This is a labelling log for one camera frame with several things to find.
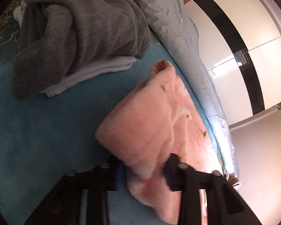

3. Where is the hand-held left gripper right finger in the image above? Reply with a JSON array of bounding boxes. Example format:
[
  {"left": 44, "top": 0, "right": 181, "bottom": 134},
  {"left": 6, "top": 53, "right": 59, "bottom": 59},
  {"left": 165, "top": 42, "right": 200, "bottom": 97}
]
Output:
[{"left": 163, "top": 153, "right": 263, "bottom": 225}]

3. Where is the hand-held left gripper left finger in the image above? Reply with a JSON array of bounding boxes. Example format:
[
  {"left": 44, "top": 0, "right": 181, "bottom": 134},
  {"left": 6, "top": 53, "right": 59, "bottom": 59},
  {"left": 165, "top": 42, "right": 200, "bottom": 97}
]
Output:
[{"left": 26, "top": 156, "right": 128, "bottom": 225}]

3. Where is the pink fleece garment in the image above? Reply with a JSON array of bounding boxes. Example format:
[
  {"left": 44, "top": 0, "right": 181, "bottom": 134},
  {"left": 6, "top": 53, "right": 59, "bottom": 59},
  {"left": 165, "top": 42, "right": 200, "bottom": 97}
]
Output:
[{"left": 95, "top": 60, "right": 223, "bottom": 225}]

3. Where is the blue bed blanket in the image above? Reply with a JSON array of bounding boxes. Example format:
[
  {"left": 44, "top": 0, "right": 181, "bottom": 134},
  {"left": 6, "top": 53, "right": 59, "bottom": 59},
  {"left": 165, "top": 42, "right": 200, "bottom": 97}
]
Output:
[{"left": 0, "top": 0, "right": 225, "bottom": 225}]

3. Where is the white folded cloth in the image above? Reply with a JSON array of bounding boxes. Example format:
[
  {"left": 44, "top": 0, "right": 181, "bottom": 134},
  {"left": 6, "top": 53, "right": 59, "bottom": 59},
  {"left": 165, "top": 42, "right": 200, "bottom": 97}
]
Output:
[{"left": 40, "top": 56, "right": 137, "bottom": 97}]

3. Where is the light blue floral quilt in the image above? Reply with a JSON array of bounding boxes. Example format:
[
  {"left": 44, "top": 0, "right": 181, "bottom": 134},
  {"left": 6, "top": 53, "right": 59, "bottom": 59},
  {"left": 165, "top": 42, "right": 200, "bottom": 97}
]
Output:
[{"left": 134, "top": 0, "right": 240, "bottom": 178}]

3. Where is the white wardrobe with black stripe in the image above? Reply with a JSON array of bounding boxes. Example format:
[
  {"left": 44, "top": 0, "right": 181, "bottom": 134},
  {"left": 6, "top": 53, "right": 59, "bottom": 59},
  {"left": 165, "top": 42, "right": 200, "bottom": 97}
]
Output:
[{"left": 183, "top": 0, "right": 281, "bottom": 129}]

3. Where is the grey fleece garment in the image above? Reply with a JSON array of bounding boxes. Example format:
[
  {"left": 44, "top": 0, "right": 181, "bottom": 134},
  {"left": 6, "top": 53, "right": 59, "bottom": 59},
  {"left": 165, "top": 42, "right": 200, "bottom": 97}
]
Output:
[{"left": 11, "top": 0, "right": 152, "bottom": 101}]

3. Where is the white crumpled cloth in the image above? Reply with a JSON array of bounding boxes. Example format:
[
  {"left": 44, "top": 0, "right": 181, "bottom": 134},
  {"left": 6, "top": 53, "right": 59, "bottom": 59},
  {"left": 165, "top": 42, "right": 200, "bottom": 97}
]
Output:
[{"left": 13, "top": 0, "right": 28, "bottom": 22}]

